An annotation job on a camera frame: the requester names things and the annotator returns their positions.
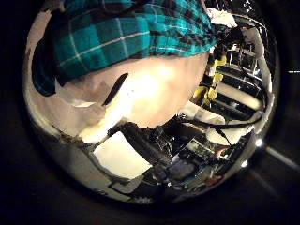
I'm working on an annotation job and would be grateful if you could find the teal plaid shirt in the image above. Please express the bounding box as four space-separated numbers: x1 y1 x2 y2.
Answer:
31 0 219 97

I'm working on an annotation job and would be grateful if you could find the yellow chair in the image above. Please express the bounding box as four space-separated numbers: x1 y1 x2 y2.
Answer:
212 72 225 84
192 85 218 103

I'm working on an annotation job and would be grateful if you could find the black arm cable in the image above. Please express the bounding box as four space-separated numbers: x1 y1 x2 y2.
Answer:
180 113 264 146

